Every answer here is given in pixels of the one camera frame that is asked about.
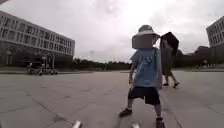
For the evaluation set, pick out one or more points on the robot's own part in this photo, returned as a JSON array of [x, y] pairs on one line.
[[135, 125], [77, 124]]

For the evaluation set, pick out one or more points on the grey paved plaza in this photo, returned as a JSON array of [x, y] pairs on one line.
[[66, 100]]

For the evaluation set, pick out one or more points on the person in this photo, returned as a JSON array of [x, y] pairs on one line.
[[146, 73], [169, 56]]

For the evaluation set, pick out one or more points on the row of trees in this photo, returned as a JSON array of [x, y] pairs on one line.
[[100, 64]]

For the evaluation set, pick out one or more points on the group of parked vehicles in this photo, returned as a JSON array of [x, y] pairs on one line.
[[41, 69]]

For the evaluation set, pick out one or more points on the long grey building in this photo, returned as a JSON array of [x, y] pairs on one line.
[[30, 40]]

